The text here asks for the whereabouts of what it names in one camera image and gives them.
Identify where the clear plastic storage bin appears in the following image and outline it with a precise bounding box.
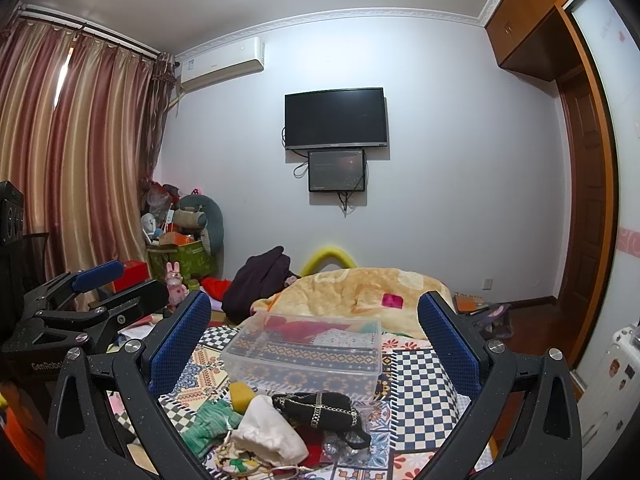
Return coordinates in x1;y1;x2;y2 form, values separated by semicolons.
220;312;382;403

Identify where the pink rabbit figurine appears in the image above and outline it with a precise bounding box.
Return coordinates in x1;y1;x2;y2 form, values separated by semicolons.
165;262;189;311

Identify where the small wall monitor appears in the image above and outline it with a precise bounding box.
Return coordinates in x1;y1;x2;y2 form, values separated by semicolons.
307;148;367;193

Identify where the striped pink gold curtain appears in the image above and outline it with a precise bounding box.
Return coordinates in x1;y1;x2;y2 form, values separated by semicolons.
1;15;176;278

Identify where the yellow sponge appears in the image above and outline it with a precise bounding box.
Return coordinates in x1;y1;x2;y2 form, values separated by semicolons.
229;382;256;415

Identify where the beige fleece blanket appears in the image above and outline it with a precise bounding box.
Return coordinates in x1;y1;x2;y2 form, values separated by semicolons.
252;268;456;339

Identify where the white appliance with stickers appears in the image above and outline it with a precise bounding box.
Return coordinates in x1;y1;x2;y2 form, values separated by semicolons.
577;325;640;479

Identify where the yellow foam ring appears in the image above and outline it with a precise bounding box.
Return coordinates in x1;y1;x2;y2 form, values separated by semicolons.
299;244;358;278

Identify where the red box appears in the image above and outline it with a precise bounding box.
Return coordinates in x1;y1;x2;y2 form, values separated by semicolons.
112;260;150;292

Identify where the black gold-trimmed pouch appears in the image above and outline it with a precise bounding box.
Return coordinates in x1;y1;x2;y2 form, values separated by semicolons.
271;391;371;450

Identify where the white cloth drawstring pouch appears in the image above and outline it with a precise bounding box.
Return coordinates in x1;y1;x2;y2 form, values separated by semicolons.
231;394;309;467

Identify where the wooden door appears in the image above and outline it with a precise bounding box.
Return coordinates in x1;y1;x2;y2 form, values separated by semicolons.
559;70;606;364

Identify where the wooden overhead cabinet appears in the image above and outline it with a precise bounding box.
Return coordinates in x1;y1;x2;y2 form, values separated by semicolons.
486;0;580;81

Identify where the green cardboard box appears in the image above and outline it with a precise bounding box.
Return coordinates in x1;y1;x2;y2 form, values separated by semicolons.
146;240;218;282

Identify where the grey green plush toy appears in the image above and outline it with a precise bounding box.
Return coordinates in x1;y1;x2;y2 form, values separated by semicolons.
172;194;224;256

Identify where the red cloth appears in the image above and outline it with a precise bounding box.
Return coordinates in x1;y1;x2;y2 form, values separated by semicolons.
295;426;324;468

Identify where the white air conditioner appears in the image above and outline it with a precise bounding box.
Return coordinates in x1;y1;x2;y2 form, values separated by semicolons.
180;37;265;92

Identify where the green striped cloth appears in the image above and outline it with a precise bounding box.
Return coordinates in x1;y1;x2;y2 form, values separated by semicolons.
181;400;243;458

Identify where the dark purple jacket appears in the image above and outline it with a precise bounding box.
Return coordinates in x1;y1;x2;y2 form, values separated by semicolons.
221;246;293;324

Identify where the large wall television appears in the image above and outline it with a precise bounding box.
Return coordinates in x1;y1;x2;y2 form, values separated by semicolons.
284;88;388;151

